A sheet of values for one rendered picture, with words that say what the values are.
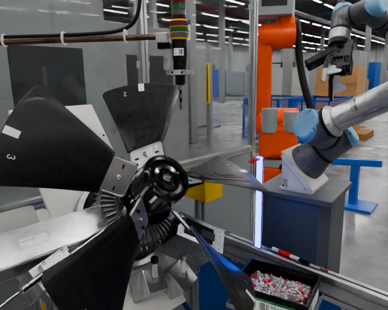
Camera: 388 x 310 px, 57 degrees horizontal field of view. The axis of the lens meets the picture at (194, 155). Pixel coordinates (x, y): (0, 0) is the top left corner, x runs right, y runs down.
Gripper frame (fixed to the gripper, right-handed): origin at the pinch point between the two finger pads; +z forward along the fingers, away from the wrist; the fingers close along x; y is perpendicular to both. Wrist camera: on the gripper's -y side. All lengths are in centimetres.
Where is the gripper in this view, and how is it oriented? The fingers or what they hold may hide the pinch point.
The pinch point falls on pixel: (326, 93)
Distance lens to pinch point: 136.7
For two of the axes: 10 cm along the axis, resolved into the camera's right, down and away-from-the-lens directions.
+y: 8.5, 0.6, -5.2
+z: -2.2, 9.4, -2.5
